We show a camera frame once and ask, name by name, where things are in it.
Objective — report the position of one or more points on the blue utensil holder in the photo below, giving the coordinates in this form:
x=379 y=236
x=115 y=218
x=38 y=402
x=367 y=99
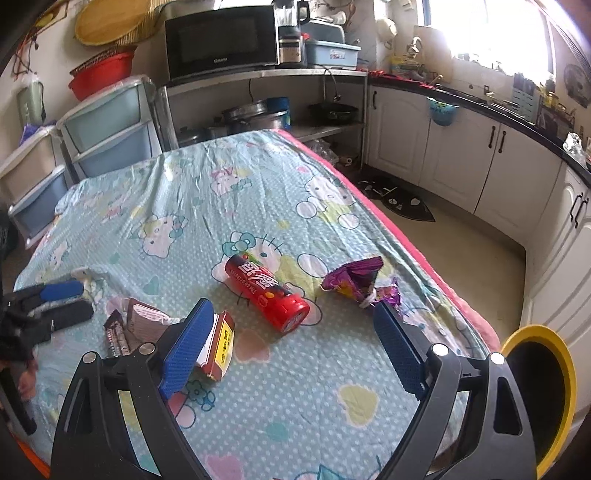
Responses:
x=526 y=99

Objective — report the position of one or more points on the blue round container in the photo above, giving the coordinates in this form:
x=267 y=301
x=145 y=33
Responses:
x=279 y=104

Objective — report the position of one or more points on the cartoon cat printed tablecloth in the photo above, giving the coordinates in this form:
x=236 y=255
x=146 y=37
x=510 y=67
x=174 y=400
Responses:
x=277 y=207

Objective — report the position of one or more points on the purple snack wrapper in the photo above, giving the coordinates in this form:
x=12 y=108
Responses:
x=355 y=277

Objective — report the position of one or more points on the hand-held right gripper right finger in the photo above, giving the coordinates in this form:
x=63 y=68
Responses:
x=397 y=350

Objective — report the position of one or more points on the large steel pot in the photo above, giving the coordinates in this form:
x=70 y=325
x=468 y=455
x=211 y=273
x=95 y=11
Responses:
x=254 y=120

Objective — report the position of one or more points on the small black candy wrapper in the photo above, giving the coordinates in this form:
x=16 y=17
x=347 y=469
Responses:
x=115 y=334

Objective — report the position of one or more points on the small steel pot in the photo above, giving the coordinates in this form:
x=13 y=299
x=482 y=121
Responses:
x=190 y=136
x=216 y=130

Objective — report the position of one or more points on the cream wall-hung appliance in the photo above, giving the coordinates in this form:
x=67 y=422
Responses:
x=386 y=28

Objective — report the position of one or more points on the brown snack wrapper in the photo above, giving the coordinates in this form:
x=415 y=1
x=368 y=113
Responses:
x=143 y=318

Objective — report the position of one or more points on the round dark wall fan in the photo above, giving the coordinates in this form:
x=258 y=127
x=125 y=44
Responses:
x=579 y=85

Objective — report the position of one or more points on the kitchen window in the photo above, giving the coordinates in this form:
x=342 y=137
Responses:
x=489 y=27

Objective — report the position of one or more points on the dark floor mat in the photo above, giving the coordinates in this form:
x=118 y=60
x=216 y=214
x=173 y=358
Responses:
x=401 y=201

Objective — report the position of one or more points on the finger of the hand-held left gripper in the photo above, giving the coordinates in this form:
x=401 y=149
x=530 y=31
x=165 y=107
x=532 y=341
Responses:
x=64 y=289
x=69 y=314

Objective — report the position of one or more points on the blue plastic storage box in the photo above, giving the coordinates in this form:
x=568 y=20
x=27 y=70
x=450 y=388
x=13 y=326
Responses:
x=330 y=50

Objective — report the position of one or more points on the red plastic basin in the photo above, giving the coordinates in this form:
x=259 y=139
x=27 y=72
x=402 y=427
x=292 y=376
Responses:
x=101 y=76

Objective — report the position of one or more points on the blue plastic drawer unit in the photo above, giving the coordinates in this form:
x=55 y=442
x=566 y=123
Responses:
x=111 y=129

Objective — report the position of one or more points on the blue hanging sink basket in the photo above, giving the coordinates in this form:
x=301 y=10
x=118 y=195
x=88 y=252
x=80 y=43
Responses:
x=443 y=113

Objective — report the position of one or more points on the white plastic drawer unit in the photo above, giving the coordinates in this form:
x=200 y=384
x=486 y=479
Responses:
x=32 y=194

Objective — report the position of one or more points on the black microwave oven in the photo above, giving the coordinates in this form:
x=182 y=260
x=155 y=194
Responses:
x=221 y=44

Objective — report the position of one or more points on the steel shelf unit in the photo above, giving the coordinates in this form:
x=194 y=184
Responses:
x=277 y=74

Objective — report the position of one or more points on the small red yellow box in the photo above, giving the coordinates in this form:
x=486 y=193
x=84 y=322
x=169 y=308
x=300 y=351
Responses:
x=224 y=341

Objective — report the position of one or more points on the red candy tube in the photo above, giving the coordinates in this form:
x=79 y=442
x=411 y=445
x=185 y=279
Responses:
x=263 y=290

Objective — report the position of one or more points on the blender with clear jug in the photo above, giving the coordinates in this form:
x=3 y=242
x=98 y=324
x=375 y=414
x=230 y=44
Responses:
x=288 y=32

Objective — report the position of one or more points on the black wok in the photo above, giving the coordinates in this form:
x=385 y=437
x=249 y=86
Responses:
x=332 y=112

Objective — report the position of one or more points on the white kitchen cabinets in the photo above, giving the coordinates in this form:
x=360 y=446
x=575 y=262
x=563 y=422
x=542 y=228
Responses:
x=461 y=161

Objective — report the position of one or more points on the black kitchen countertop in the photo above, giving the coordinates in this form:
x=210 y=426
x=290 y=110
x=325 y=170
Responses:
x=508 y=117

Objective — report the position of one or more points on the pale cutting board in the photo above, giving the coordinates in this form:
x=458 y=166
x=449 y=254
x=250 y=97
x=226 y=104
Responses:
x=431 y=50

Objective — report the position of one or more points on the yellow rimmed black bin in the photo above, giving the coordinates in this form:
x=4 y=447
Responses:
x=545 y=383

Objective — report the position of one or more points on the clear crumpled plastic bag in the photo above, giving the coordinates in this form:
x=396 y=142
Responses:
x=575 y=144

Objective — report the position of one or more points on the round woven bamboo tray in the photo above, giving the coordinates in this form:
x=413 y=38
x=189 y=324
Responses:
x=115 y=21

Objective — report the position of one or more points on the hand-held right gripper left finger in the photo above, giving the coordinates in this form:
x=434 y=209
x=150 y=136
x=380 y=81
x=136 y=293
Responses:
x=184 y=350

